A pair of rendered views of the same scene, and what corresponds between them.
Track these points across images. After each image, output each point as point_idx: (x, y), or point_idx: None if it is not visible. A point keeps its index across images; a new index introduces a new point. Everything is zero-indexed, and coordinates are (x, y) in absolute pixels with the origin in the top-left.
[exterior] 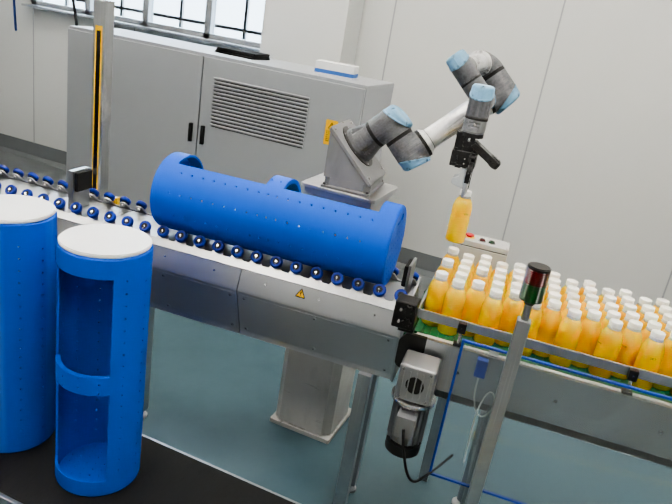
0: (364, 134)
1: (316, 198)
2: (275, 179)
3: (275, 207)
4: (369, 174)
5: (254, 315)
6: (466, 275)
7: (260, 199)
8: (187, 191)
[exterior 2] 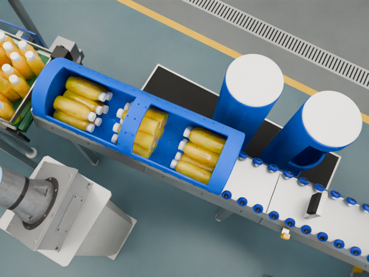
0: (33, 180)
1: (110, 84)
2: (143, 107)
3: (143, 91)
4: (39, 177)
5: None
6: (12, 53)
7: (155, 97)
8: (214, 120)
